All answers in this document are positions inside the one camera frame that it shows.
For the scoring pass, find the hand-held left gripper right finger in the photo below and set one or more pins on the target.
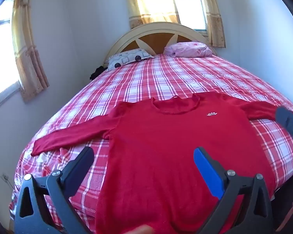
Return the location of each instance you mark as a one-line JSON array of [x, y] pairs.
[[207, 171]]

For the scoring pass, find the cream and wood headboard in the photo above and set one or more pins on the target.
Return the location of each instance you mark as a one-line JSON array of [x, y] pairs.
[[158, 40]]

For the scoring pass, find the red knit sweater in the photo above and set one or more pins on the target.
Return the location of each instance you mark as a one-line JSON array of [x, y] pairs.
[[161, 141]]

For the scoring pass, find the pink floral pillow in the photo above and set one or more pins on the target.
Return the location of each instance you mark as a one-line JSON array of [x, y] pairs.
[[188, 50]]

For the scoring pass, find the red white plaid bedspread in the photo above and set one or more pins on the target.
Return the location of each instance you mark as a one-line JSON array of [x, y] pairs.
[[161, 78]]

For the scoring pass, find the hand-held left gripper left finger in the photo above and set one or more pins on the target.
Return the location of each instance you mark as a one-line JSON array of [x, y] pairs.
[[80, 169]]

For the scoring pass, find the black cloth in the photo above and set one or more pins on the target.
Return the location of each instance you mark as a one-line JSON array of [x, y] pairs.
[[97, 72]]

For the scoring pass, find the beige patterned curtain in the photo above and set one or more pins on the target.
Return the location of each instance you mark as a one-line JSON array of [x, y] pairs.
[[213, 17]]

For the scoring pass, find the large side window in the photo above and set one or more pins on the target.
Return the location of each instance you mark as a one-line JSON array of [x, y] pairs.
[[2, 53]]

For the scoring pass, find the short yellow curtain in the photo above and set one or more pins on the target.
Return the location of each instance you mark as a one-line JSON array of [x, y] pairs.
[[151, 2]]

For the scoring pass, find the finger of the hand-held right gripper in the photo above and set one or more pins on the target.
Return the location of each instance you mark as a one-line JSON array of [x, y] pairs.
[[288, 119]]

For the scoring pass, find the white black patterned pillow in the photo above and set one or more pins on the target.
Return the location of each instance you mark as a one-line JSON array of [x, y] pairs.
[[127, 58]]

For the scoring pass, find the long beige curtain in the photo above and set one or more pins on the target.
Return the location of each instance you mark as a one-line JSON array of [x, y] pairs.
[[26, 53]]

